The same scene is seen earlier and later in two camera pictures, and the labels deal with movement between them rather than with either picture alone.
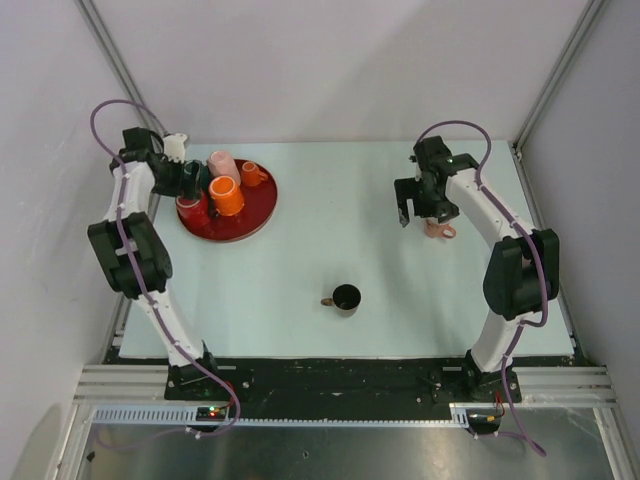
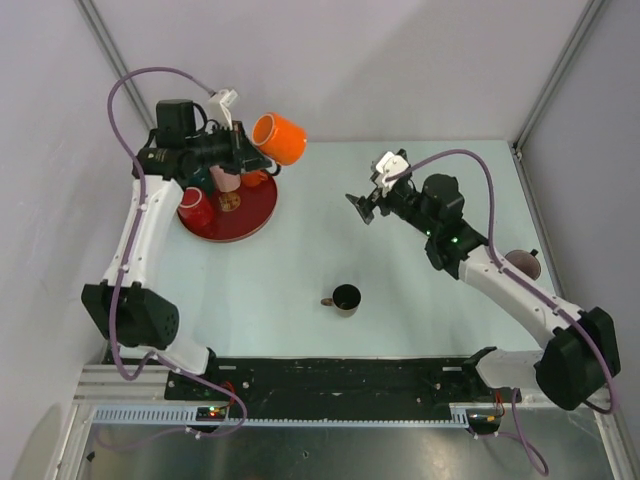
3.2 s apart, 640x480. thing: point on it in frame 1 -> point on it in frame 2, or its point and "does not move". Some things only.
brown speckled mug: [346, 297] does not move
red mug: [194, 211] does not move
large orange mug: [227, 195] -> [282, 142]
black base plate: [219, 383] does not move
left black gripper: [175, 190] -> [239, 143]
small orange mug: [251, 175] does not move
